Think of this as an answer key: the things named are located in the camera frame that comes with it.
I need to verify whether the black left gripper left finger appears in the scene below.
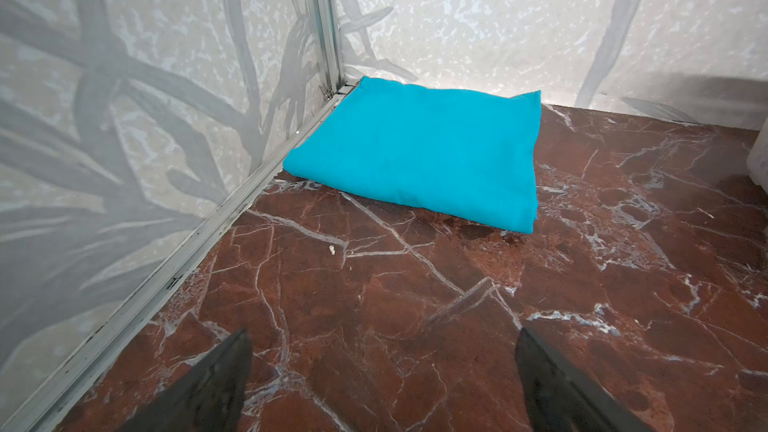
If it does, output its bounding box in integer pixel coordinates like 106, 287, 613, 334
120, 330, 252, 431

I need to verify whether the aluminium frame profile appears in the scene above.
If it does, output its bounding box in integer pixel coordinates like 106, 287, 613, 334
1, 0, 343, 431

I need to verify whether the folded teal t-shirt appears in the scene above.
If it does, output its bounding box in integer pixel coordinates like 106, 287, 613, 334
283, 77, 542, 234

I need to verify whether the white plastic laundry basket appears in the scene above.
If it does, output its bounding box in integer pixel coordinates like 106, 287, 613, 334
747, 119, 768, 193

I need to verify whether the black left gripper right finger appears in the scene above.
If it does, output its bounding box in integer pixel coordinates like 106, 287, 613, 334
515, 328, 651, 432

